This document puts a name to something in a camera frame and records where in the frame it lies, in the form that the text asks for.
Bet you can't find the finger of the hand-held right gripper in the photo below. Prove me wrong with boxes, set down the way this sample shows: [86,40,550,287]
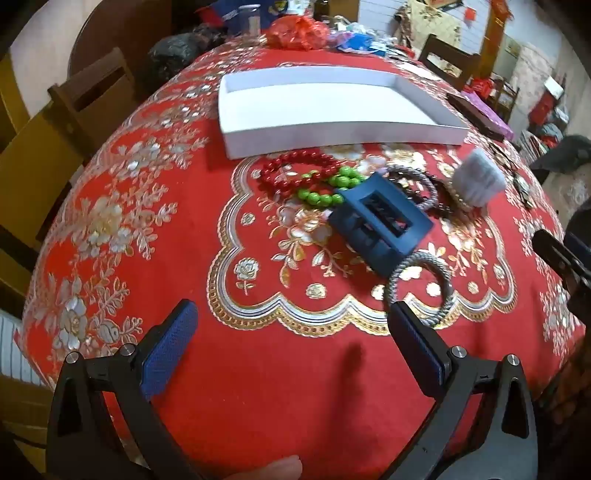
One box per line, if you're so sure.
[532,228,591,301]

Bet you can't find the blue packets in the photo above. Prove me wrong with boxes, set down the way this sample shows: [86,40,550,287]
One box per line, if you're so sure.
[342,32,384,54]

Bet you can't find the floral cloth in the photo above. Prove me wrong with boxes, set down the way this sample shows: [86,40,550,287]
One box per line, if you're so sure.
[402,0,462,47]

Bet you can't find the clear glass jar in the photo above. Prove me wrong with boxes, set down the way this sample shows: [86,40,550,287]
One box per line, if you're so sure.
[238,4,263,40]

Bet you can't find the dark wooden chair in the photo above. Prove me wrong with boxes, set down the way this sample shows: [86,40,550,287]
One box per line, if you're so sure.
[418,33,481,90]

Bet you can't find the white radiator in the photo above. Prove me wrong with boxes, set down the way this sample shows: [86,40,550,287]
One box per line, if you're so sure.
[0,309,42,384]

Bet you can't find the brown wooden chair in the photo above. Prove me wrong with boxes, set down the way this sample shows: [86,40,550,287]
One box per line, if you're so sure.
[46,48,139,153]

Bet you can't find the red plastic bag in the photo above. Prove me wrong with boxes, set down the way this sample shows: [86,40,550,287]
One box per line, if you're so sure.
[265,14,331,51]

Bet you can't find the green bead bracelet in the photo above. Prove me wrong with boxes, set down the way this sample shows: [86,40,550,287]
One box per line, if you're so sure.
[298,166,370,206]

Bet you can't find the silver hair tie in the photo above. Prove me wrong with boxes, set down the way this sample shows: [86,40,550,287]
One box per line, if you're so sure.
[384,251,455,328]
[385,166,439,213]

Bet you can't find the black plastic bag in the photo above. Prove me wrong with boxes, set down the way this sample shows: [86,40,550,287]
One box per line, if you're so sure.
[148,23,227,88]

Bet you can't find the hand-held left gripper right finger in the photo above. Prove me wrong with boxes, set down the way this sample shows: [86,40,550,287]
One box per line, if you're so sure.
[383,300,539,480]

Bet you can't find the dark flat box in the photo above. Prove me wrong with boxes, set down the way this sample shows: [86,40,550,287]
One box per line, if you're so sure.
[445,91,506,141]

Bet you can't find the person's left hand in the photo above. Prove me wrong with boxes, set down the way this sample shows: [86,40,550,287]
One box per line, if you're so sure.
[226,455,304,480]

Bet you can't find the wrist watch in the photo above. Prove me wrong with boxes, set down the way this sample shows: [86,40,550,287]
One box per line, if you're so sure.
[510,173,536,208]

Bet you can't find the light grey fluffy wristband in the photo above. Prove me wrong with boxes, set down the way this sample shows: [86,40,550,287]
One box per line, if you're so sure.
[451,148,507,208]

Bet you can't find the purple box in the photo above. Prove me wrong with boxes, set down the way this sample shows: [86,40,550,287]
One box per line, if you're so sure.
[462,90,514,139]

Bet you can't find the blue bag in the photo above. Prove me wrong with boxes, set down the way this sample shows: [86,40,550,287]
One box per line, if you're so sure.
[203,0,278,24]

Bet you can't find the round brown wooden board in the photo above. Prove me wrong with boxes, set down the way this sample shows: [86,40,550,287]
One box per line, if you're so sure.
[67,0,171,79]

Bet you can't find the white shallow tray box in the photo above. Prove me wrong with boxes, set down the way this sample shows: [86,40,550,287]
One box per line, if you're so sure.
[217,65,467,160]

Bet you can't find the blue hair claw clip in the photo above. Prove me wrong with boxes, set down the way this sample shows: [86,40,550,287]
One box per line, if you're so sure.
[328,173,435,278]

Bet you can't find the red bead bracelet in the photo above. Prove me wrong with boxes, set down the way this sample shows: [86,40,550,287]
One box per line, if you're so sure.
[259,150,345,195]

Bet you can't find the dark cloth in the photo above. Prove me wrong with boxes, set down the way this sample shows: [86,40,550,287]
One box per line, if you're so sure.
[531,134,591,174]

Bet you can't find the dark brown bead bracelet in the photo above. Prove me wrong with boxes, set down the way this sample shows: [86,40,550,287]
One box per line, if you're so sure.
[416,173,462,215]

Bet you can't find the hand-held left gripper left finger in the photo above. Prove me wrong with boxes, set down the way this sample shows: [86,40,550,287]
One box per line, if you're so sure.
[46,299,204,480]

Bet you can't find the wooden chair left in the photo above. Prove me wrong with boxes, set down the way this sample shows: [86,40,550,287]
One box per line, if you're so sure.
[0,46,88,301]

